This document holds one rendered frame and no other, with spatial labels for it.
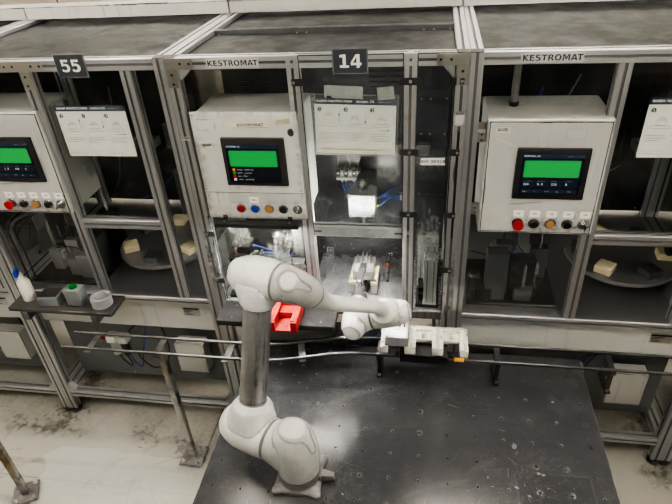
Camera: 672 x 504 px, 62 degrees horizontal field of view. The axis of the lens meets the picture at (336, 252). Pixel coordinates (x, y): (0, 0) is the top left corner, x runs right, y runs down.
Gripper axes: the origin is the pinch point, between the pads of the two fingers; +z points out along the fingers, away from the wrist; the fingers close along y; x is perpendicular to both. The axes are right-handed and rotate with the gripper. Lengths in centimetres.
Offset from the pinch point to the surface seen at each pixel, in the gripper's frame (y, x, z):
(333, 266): -8.9, 17.5, 17.9
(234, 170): 60, 47, -17
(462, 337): -12, -45, -26
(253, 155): 67, 39, -17
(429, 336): -13.4, -31.2, -24.8
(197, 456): -98, 88, -37
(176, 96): 88, 67, -13
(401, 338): -7.5, -19.6, -33.7
